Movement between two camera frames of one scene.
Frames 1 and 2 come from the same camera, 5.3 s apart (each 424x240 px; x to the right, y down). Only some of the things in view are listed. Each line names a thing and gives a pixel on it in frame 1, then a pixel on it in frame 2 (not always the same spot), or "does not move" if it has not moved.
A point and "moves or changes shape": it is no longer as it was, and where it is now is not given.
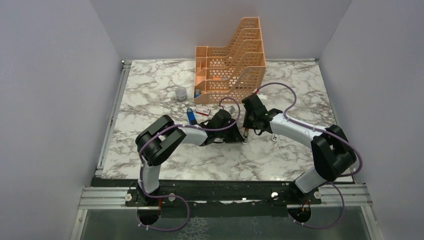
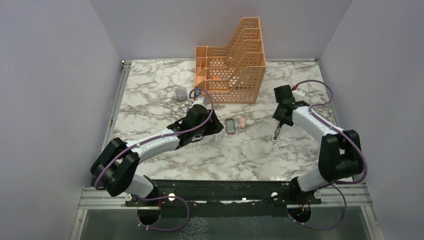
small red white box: (231, 109) to (200, 100)
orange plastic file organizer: (235, 71) does not move
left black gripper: (235, 136) to (214, 126)
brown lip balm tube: (246, 133) moves or changes shape
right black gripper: (246, 124) to (276, 116)
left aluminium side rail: (113, 117) does not move
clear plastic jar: (181, 93) does not move
